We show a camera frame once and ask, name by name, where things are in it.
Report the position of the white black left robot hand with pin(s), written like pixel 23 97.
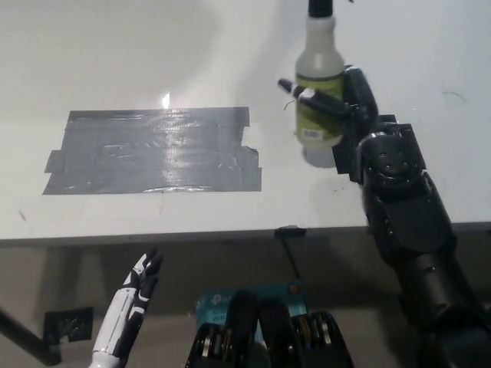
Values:
pixel 122 318

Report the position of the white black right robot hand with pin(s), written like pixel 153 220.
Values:
pixel 360 103

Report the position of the spray bottle with green label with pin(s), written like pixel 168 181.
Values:
pixel 318 65

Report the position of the black floor tape piece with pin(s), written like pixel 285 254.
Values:
pixel 71 324

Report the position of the black tape patch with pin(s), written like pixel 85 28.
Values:
pixel 345 166

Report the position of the teal router box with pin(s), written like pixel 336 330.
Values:
pixel 215 304

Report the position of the black table leg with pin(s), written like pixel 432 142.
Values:
pixel 27 337

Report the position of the grey duct tape patch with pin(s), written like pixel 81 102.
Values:
pixel 161 153

